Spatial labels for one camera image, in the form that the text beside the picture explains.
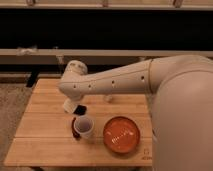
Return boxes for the white rectangular sponge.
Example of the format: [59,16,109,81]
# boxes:
[63,102,76,114]

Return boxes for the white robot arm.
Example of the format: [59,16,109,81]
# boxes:
[59,55,213,171]

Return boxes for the black smartphone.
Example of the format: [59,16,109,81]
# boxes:
[74,105,87,116]

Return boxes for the wooden table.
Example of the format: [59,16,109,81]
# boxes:
[4,79,152,167]

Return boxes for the orange bowl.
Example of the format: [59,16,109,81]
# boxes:
[103,116,140,154]

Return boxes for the white ceramic cup dark handle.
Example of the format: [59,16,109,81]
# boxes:
[71,115,94,139]

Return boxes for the grey metal rail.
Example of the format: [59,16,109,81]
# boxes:
[0,48,213,65]

